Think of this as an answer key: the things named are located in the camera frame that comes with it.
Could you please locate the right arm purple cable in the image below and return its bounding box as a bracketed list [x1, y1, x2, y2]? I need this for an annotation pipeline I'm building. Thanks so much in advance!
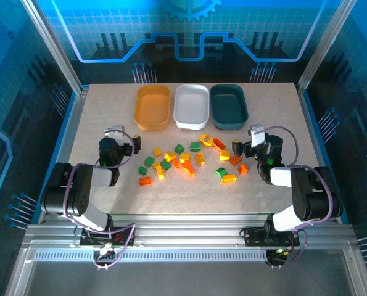
[263, 125, 334, 269]

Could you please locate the large orange lego piece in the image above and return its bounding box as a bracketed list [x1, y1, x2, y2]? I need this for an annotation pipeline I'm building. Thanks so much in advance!
[179, 160, 196, 178]

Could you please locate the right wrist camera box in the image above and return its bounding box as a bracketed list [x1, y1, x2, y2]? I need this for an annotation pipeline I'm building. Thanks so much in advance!
[247, 123, 266, 148]

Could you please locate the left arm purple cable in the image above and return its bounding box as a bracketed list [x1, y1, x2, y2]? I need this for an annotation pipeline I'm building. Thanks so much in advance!
[62, 128, 137, 271]

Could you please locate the orange plastic container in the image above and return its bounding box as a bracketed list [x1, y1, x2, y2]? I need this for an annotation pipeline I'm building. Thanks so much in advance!
[133, 85, 171, 131]

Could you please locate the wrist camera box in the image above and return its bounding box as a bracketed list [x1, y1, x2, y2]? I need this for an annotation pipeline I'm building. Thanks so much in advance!
[247, 123, 266, 148]
[105, 125, 125, 140]

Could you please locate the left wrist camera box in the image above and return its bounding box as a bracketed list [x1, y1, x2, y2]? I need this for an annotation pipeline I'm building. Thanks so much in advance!
[105, 125, 125, 140]

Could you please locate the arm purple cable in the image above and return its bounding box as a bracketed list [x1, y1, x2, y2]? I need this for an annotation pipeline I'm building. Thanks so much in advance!
[62, 128, 137, 271]
[263, 125, 334, 269]

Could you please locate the aluminium front rail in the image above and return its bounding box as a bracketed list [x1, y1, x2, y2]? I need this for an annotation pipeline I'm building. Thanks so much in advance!
[22, 212, 357, 250]

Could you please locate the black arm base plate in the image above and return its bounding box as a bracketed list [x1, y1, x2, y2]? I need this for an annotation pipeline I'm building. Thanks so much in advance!
[243, 226, 301, 247]
[78, 226, 137, 247]

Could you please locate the grey slotted cable duct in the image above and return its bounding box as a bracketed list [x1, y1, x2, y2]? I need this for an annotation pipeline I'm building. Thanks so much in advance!
[33, 249, 269, 263]

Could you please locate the white plastic container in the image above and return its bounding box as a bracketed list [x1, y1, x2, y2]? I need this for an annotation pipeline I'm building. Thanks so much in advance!
[173, 84, 210, 130]

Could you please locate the aluminium frame post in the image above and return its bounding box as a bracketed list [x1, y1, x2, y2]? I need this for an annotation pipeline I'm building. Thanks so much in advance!
[19, 0, 90, 95]
[295, 0, 358, 95]

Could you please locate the dark green plastic container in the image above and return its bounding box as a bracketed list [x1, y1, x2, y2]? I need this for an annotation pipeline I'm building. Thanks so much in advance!
[209, 84, 249, 130]

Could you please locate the small wired electronics board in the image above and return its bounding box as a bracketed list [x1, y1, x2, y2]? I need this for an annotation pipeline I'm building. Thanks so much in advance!
[265, 248, 292, 269]
[93, 243, 116, 271]

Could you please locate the aluminium side rail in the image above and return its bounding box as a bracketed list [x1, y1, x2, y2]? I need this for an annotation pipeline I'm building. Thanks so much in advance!
[295, 86, 344, 224]
[36, 88, 90, 224]

